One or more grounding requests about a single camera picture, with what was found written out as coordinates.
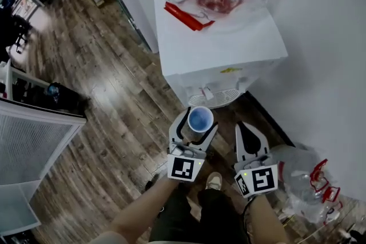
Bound person's right forearm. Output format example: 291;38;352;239
244;194;290;244

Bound person's right beige shoe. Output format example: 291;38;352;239
205;171;224;191

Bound white framed glass partition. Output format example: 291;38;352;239
0;99;87;237

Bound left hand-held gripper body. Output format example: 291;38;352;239
166;141;208;182

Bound black bag on floor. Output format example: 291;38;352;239
27;82;92;117

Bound person's left forearm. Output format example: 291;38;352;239
110;178;180;238

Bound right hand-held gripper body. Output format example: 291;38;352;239
233;153;279;199

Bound person's black trousers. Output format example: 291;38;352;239
148;183;250;244

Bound white water dispenser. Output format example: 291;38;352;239
153;0;289;109

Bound frosted glass door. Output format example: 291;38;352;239
86;0;153;53

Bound white paper cup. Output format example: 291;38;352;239
187;106;214;134

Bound red plastic seal strip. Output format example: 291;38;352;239
163;1;216;32

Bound white shelf frame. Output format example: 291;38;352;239
0;59;51;101

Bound person's beige shirt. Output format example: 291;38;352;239
88;230;150;244

